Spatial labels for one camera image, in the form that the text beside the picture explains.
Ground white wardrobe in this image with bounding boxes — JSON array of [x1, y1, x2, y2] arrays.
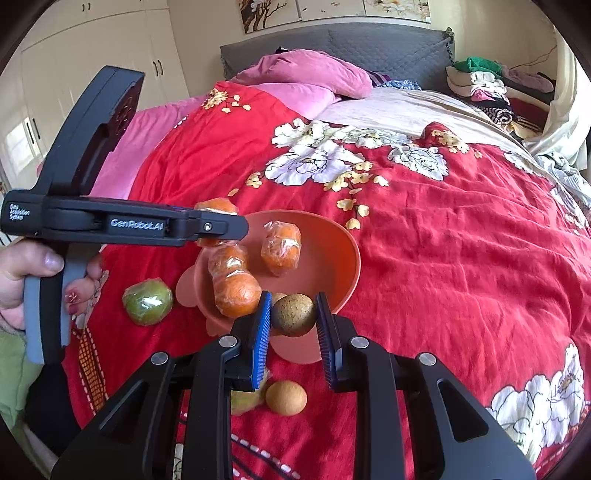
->
[[0, 0, 190, 195]]

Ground person's left hand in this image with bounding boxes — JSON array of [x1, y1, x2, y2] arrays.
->
[[0, 240, 105, 333]]

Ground crumpled light clothes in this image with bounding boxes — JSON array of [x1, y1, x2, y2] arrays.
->
[[526, 138, 591, 204]]

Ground orange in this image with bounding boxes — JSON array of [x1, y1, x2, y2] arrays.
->
[[261, 220, 302, 277], [194, 198, 239, 247], [213, 273, 262, 319], [208, 244, 250, 282]]

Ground green citrus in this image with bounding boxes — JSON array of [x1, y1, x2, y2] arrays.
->
[[230, 369, 271, 416], [122, 277, 174, 327]]

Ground cream curtain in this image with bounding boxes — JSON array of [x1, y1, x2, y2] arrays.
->
[[526, 18, 591, 158]]

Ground floral wall painting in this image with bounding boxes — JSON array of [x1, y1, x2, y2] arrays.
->
[[238, 0, 430, 34]]

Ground blue patterned cloth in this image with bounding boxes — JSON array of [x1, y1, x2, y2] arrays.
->
[[369, 71, 423, 90]]

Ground grey padded headboard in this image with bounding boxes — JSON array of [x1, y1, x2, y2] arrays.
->
[[219, 28, 455, 88]]

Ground person's dark trousers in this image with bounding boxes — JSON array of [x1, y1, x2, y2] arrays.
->
[[25, 364, 81, 457]]

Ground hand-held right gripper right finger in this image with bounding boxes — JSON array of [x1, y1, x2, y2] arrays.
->
[[315, 292, 539, 480]]

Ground pink fleece blanket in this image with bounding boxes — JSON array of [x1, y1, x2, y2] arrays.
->
[[90, 82, 343, 199]]

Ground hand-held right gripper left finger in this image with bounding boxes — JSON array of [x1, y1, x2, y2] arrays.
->
[[51, 290, 274, 480]]

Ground person's green top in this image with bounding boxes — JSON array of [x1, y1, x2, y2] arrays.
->
[[0, 330, 33, 416]]

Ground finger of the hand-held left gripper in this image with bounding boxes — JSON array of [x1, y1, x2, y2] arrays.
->
[[166, 212, 249, 246]]

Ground pile of folded clothes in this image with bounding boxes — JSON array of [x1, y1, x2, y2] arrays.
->
[[445, 56, 557, 139]]

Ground red floral quilt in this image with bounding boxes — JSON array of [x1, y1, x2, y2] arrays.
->
[[60, 80, 591, 480]]

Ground pink pillow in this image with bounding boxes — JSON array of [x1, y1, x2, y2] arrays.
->
[[229, 50, 373, 100]]

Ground pink plastic bowl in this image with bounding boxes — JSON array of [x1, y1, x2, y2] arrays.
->
[[174, 210, 362, 365]]

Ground cream bed sheet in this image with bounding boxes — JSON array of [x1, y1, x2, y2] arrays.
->
[[316, 88, 532, 148]]

